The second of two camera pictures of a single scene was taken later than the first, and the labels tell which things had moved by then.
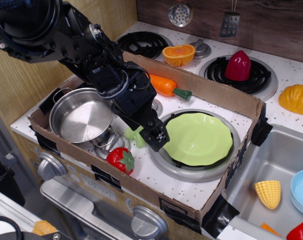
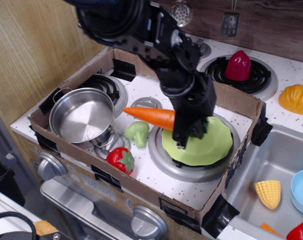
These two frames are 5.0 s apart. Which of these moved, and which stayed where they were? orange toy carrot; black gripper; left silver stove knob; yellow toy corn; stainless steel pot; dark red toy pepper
Moved: orange toy carrot; black gripper
Stayed: dark red toy pepper; stainless steel pot; left silver stove knob; yellow toy corn
